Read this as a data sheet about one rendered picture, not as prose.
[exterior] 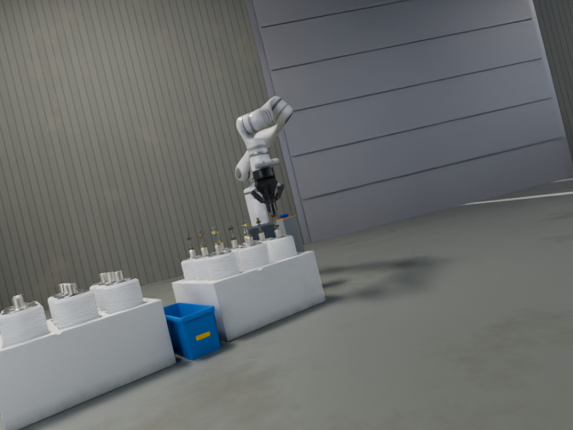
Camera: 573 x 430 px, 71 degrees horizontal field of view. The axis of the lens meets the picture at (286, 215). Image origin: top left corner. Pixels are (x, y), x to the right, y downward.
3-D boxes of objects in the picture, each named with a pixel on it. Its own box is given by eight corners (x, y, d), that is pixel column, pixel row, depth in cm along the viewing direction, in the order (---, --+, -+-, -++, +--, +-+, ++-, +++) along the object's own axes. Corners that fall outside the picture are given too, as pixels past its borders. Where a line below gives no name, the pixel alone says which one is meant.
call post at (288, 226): (291, 293, 169) (273, 221, 169) (303, 288, 173) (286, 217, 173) (300, 293, 163) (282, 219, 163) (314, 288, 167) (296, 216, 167)
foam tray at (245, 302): (182, 329, 150) (170, 282, 151) (269, 297, 173) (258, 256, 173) (227, 342, 118) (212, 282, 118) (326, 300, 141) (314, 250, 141)
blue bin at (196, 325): (156, 348, 132) (147, 312, 132) (188, 335, 139) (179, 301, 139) (189, 362, 108) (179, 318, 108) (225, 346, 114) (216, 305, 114)
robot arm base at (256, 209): (251, 229, 206) (244, 196, 206) (269, 224, 207) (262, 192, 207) (252, 229, 197) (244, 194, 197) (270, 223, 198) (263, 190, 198)
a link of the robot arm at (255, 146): (241, 159, 142) (263, 152, 138) (231, 117, 142) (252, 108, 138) (250, 159, 148) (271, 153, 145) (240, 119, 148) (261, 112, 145)
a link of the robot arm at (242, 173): (249, 135, 184) (266, 133, 189) (230, 171, 204) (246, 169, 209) (257, 150, 181) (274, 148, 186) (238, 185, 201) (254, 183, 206)
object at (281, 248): (309, 284, 140) (296, 234, 140) (284, 293, 136) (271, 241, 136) (298, 282, 149) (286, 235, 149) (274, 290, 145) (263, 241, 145)
